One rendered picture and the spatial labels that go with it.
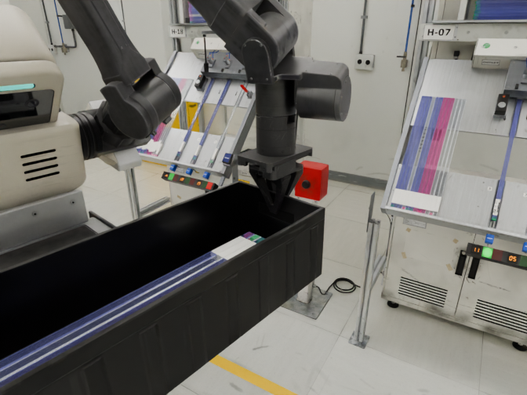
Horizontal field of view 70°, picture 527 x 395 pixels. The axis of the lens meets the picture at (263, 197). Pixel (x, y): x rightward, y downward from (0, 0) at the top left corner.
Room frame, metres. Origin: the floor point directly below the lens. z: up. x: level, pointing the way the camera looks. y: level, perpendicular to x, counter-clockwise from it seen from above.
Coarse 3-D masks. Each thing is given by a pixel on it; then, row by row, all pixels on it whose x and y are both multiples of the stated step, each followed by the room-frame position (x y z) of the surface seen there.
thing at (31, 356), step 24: (240, 240) 0.50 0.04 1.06; (192, 264) 0.44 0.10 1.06; (216, 264) 0.44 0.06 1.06; (144, 288) 0.38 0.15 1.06; (168, 288) 0.38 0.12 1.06; (96, 312) 0.34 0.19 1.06; (120, 312) 0.34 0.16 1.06; (48, 336) 0.30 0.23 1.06; (72, 336) 0.30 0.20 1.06; (24, 360) 0.27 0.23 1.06; (48, 360) 0.27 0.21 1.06; (0, 384) 0.24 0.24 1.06
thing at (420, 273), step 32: (416, 224) 1.54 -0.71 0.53; (416, 256) 1.53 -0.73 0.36; (448, 256) 1.47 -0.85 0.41; (384, 288) 1.59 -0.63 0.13; (416, 288) 1.52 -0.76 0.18; (448, 288) 1.45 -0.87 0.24; (480, 288) 1.39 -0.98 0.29; (512, 288) 1.33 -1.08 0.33; (480, 320) 1.37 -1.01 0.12; (512, 320) 1.31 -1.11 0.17
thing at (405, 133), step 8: (424, 64) 1.71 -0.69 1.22; (424, 72) 1.68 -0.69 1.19; (416, 88) 1.64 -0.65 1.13; (416, 96) 1.61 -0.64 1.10; (408, 112) 1.58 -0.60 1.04; (408, 120) 1.55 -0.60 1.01; (408, 128) 1.53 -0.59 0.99; (408, 136) 1.54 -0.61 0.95; (400, 144) 1.49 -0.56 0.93; (400, 152) 1.46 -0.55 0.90; (400, 160) 1.46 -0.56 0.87; (392, 168) 1.43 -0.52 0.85; (392, 176) 1.40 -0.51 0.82; (392, 184) 1.38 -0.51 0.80; (384, 192) 1.37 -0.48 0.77; (384, 200) 1.34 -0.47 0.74; (384, 208) 1.32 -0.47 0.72
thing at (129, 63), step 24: (72, 0) 0.59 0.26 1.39; (96, 0) 0.60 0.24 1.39; (72, 24) 0.61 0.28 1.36; (96, 24) 0.59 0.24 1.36; (120, 24) 0.63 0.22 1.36; (96, 48) 0.61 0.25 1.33; (120, 48) 0.61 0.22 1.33; (120, 72) 0.60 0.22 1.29; (144, 72) 0.63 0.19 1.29; (120, 96) 0.59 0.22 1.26; (120, 120) 0.62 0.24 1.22; (144, 120) 0.59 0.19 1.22
